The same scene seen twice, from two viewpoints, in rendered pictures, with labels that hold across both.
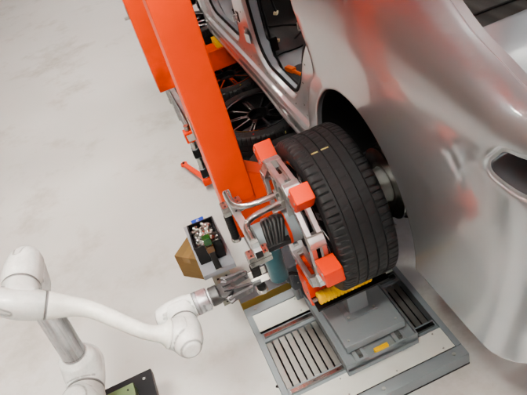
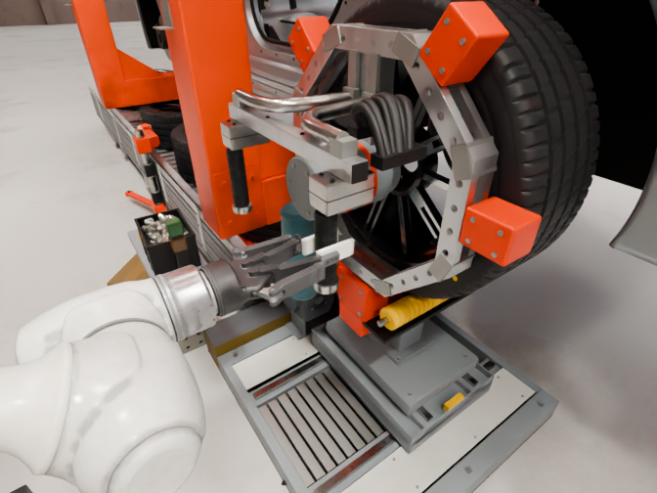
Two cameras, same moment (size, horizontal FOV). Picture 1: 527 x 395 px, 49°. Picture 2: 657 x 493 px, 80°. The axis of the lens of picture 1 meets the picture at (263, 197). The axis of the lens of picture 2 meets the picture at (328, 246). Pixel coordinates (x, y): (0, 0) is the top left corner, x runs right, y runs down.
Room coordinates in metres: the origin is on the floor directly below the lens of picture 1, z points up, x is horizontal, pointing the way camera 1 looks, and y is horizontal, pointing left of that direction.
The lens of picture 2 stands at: (1.09, 0.34, 1.18)
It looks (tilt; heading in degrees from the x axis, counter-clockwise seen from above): 33 degrees down; 334
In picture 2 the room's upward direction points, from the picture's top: straight up
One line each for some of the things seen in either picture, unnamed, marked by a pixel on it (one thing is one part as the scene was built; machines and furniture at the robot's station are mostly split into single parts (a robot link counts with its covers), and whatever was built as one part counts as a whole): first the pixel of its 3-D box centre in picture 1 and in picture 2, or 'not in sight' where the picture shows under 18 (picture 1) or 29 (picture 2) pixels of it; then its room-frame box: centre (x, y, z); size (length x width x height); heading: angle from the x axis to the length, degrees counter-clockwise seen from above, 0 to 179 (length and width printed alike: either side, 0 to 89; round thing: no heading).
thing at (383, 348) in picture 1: (357, 317); (396, 357); (1.80, -0.26, 0.13); 0.50 x 0.36 x 0.10; 9
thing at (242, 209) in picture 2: (231, 226); (238, 178); (1.90, 0.17, 0.83); 0.04 x 0.04 x 0.16
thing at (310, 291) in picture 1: (320, 279); (372, 292); (1.78, -0.13, 0.48); 0.16 x 0.12 x 0.17; 99
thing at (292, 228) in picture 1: (279, 230); (343, 177); (1.76, -0.02, 0.85); 0.21 x 0.14 x 0.14; 99
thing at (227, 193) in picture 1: (248, 188); (293, 79); (1.85, 0.04, 1.03); 0.19 x 0.18 x 0.11; 99
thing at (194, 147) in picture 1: (198, 155); (151, 173); (3.41, 0.34, 0.30); 0.09 x 0.05 x 0.50; 9
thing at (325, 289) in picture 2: (257, 277); (326, 248); (1.57, 0.11, 0.83); 0.04 x 0.04 x 0.16
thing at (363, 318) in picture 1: (351, 291); (402, 317); (1.80, -0.26, 0.32); 0.40 x 0.30 x 0.28; 9
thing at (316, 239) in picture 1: (295, 222); (370, 169); (1.77, -0.09, 0.85); 0.54 x 0.07 x 0.54; 9
